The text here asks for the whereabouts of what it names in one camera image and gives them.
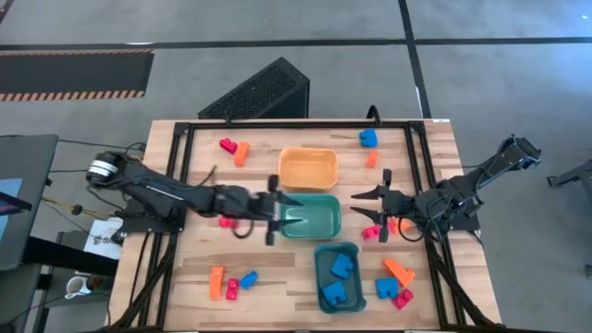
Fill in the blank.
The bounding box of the black hazard-striped floor mat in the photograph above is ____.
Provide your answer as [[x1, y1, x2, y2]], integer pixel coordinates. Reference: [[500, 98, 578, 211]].
[[0, 49, 155, 102]]

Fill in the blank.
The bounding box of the orange plastic bin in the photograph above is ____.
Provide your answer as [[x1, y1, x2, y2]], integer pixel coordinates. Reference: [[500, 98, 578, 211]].
[[277, 147, 339, 191]]

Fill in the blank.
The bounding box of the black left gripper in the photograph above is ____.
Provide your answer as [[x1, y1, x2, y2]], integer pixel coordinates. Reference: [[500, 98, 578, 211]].
[[252, 174, 305, 246]]

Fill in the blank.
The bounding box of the grey desk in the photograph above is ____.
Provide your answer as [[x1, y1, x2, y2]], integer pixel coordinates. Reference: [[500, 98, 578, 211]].
[[0, 133, 59, 272]]

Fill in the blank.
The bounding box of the black chair base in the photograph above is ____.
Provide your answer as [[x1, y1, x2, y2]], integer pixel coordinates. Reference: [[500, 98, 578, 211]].
[[547, 159, 592, 189]]

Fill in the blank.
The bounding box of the dark teal plastic bin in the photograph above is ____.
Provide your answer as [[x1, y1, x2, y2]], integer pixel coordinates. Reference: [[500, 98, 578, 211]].
[[314, 241, 367, 315]]

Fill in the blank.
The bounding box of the white printed paper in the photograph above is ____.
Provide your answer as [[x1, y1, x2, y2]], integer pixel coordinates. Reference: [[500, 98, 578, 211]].
[[83, 216, 124, 260]]

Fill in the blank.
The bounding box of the blue screen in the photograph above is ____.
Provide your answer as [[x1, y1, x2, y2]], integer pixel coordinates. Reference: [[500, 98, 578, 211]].
[[0, 178, 24, 237]]

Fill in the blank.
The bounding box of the green plastic bin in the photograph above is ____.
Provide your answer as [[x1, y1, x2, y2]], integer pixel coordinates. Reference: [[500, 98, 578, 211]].
[[277, 193, 342, 241]]

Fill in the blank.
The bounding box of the long orange toy block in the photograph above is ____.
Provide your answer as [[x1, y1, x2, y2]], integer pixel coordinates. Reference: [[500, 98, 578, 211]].
[[233, 141, 252, 168], [208, 265, 226, 301]]

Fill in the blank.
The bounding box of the black aluminium table frame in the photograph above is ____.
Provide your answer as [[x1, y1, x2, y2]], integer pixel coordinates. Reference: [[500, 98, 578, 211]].
[[108, 118, 505, 332]]

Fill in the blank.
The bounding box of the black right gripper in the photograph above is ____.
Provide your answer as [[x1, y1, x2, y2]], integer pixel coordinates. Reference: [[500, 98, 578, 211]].
[[350, 168, 418, 243]]

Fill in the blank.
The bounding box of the white mug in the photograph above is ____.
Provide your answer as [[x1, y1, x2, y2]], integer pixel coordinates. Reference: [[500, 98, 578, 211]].
[[64, 276, 93, 301]]

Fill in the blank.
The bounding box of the black mesh computer tower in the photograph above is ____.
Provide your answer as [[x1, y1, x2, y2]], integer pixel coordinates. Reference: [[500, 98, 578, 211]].
[[197, 56, 311, 120]]

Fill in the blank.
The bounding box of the orange wedge toy block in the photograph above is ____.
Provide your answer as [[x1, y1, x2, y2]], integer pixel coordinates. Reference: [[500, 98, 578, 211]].
[[382, 258, 416, 288]]

